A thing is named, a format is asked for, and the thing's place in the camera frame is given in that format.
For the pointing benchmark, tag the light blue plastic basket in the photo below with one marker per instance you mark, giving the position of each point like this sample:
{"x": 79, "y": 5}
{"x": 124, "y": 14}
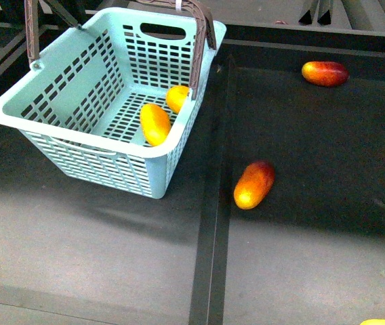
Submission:
{"x": 80, "y": 102}

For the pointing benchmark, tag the red yellow mango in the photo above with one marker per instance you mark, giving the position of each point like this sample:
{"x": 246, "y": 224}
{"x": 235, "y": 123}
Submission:
{"x": 254, "y": 184}

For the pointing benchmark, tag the red mango far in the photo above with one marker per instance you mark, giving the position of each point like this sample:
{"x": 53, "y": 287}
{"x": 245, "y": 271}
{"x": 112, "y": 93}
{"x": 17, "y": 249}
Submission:
{"x": 325, "y": 73}

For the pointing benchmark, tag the black produce display shelf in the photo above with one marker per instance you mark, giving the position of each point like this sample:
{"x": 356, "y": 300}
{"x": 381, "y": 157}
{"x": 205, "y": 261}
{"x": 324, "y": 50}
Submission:
{"x": 312, "y": 252}

